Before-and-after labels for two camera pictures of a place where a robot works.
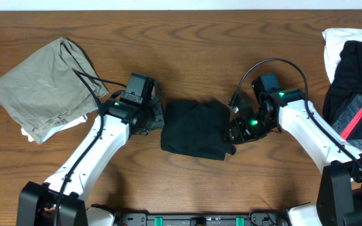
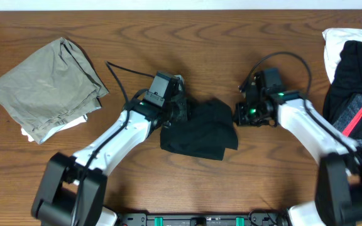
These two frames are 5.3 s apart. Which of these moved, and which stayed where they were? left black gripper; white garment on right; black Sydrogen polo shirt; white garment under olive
Moved: left black gripper
Stayed: white garment on right; black Sydrogen polo shirt; white garment under olive
